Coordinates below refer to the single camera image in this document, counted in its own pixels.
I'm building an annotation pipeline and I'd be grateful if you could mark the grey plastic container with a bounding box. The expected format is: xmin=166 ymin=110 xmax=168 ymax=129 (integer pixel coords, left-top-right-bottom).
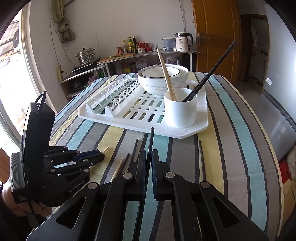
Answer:
xmin=162 ymin=37 xmax=176 ymax=51

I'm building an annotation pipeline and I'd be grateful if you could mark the white utensil cup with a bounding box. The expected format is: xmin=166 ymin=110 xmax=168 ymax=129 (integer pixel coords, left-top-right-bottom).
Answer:
xmin=164 ymin=88 xmax=197 ymax=128

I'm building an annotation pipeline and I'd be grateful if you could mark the white plastic dish rack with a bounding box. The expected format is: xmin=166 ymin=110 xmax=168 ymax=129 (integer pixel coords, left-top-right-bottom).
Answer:
xmin=78 ymin=77 xmax=209 ymax=139

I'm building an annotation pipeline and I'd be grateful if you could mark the white electric kettle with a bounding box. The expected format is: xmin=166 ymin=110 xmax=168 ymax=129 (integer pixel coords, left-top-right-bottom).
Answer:
xmin=175 ymin=32 xmax=194 ymax=52

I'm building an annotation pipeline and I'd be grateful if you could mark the green curtain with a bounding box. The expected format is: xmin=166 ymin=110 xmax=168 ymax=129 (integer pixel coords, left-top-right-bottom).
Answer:
xmin=52 ymin=0 xmax=75 ymax=43

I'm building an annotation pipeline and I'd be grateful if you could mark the white ceramic bowl stack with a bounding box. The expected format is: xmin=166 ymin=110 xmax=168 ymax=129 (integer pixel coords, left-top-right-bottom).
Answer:
xmin=137 ymin=64 xmax=189 ymax=96

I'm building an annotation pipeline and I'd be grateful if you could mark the wooden door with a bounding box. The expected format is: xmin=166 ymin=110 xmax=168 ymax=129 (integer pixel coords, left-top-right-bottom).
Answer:
xmin=192 ymin=0 xmax=241 ymax=84

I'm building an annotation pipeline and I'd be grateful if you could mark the silver refrigerator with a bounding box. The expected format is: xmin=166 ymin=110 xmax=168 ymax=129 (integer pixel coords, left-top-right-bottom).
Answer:
xmin=255 ymin=4 xmax=295 ymax=161

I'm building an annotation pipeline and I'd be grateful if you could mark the metal kitchen shelf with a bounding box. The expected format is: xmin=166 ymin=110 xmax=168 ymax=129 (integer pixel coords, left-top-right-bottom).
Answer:
xmin=98 ymin=50 xmax=200 ymax=75

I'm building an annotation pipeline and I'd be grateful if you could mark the induction cooker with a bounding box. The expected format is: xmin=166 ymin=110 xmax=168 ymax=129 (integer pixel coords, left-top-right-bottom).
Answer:
xmin=72 ymin=58 xmax=100 ymax=73

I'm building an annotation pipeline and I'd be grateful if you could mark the person left hand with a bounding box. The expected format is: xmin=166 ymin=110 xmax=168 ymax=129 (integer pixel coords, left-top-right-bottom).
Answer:
xmin=1 ymin=178 xmax=52 ymax=217

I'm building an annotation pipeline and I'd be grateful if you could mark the steel steamer pot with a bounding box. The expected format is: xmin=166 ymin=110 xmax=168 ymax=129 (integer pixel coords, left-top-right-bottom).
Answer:
xmin=76 ymin=48 xmax=96 ymax=65

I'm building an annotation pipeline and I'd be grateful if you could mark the red cardboard box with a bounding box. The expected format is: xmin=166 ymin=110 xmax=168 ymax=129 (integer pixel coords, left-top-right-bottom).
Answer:
xmin=279 ymin=159 xmax=293 ymax=184

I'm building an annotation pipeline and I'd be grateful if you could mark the white oil jug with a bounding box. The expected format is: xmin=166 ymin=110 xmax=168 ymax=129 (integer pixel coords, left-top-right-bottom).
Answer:
xmin=135 ymin=59 xmax=147 ymax=72

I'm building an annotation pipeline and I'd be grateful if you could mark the wooden cutting board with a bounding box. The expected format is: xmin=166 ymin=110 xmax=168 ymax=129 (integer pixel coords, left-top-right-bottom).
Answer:
xmin=98 ymin=53 xmax=135 ymax=64

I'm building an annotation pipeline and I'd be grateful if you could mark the green label oil bottle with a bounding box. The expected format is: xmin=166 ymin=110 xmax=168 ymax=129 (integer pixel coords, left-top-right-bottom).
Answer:
xmin=128 ymin=36 xmax=134 ymax=53

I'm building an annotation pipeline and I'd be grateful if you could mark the dark sauce bottle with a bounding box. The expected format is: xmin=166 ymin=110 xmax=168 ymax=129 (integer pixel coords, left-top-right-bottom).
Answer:
xmin=132 ymin=36 xmax=137 ymax=53

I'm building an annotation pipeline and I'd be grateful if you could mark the striped tablecloth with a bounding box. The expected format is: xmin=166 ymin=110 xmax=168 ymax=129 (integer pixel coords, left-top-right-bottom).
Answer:
xmin=50 ymin=75 xmax=283 ymax=240

